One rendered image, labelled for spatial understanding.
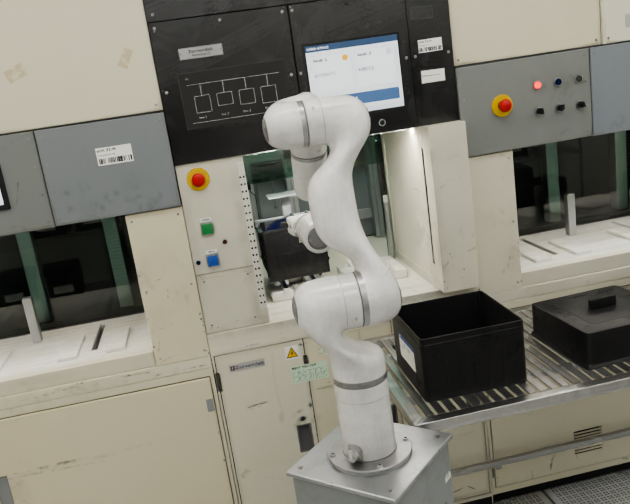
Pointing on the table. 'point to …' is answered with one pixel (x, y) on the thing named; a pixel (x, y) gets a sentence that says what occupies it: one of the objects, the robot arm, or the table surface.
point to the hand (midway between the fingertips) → (300, 217)
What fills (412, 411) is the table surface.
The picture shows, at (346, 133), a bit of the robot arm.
